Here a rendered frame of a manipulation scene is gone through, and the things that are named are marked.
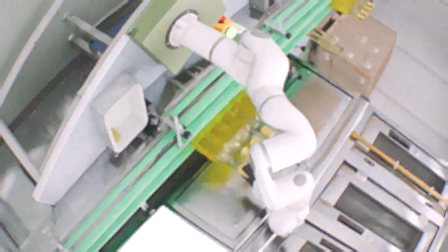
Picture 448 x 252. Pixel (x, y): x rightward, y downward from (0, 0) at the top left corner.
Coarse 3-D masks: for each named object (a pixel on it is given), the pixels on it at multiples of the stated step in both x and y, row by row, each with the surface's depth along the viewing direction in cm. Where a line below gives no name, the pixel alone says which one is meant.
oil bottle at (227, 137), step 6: (204, 126) 171; (210, 126) 171; (216, 126) 171; (222, 126) 171; (210, 132) 170; (216, 132) 170; (222, 132) 170; (228, 132) 169; (216, 138) 169; (222, 138) 168; (228, 138) 168; (234, 138) 168; (228, 144) 167; (234, 144) 167; (234, 150) 169
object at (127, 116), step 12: (132, 96) 152; (120, 108) 154; (132, 108) 159; (144, 108) 154; (108, 120) 151; (120, 120) 158; (132, 120) 160; (144, 120) 160; (108, 132) 143; (120, 132) 158; (132, 132) 158; (120, 144) 155
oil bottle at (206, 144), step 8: (200, 136) 169; (208, 136) 169; (192, 144) 171; (200, 144) 167; (208, 144) 167; (216, 144) 167; (200, 152) 171; (208, 152) 166; (216, 152) 165; (224, 152) 165; (216, 160) 167; (224, 160) 166
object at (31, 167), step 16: (64, 0) 166; (144, 0) 148; (48, 16) 163; (112, 48) 146; (16, 64) 162; (0, 96) 161; (0, 128) 156; (64, 128) 144; (16, 144) 150; (48, 160) 143; (32, 176) 144
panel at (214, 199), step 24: (216, 168) 179; (288, 168) 178; (192, 192) 173; (216, 192) 173; (240, 192) 173; (192, 216) 167; (216, 216) 167; (240, 216) 167; (264, 216) 166; (216, 240) 161; (240, 240) 161
